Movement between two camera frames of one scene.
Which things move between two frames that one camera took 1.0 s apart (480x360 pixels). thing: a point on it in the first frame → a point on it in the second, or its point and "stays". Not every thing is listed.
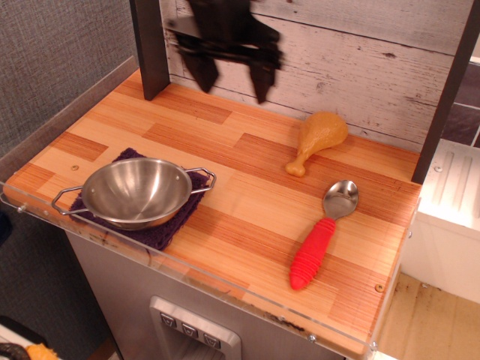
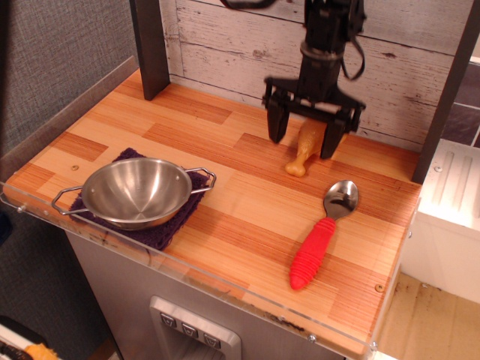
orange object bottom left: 40,352 stays
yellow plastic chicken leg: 322,130 stays
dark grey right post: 448,96 stays
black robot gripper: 225,29 → 316,91
